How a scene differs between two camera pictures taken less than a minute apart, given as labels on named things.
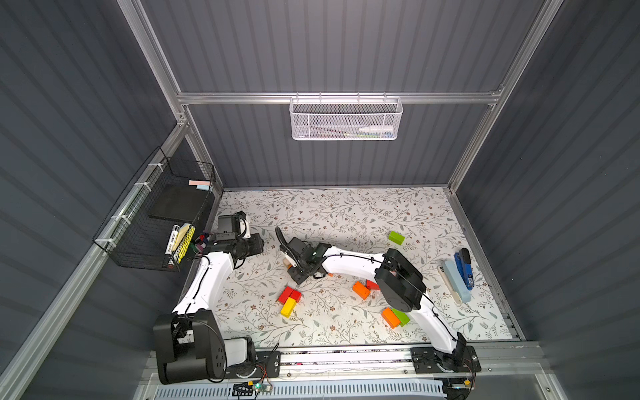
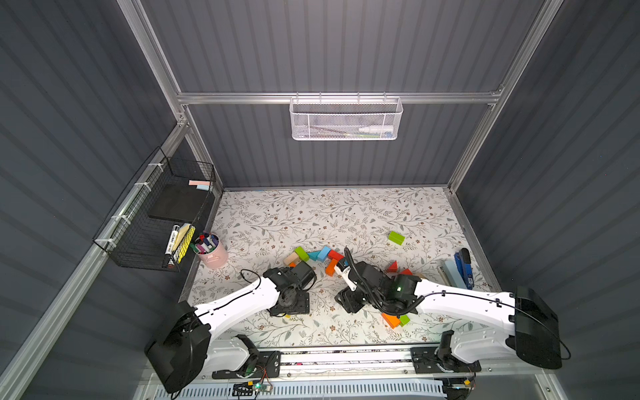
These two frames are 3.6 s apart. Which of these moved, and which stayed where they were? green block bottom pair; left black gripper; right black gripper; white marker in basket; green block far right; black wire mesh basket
Moved: right black gripper; left black gripper
Stayed: green block bottom pair; green block far right; white marker in basket; black wire mesh basket
